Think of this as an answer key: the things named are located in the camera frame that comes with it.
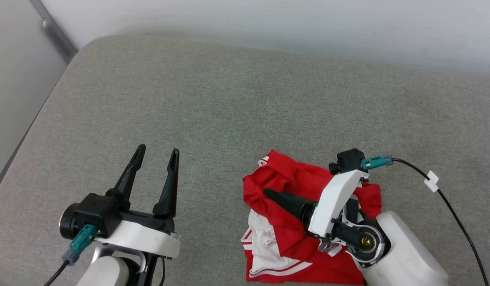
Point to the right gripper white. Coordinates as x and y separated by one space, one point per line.
336 198

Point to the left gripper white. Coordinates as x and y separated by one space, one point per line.
141 238

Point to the red and white jersey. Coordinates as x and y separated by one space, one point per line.
292 178

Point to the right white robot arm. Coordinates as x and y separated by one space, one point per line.
407 254

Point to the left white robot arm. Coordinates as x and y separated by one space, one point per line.
103 274

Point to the grey metal bar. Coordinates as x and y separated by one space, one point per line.
54 31

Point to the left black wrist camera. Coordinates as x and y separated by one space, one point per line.
97 210

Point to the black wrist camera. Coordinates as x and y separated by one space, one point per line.
97 210
350 159

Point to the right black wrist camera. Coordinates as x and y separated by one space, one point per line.
350 159

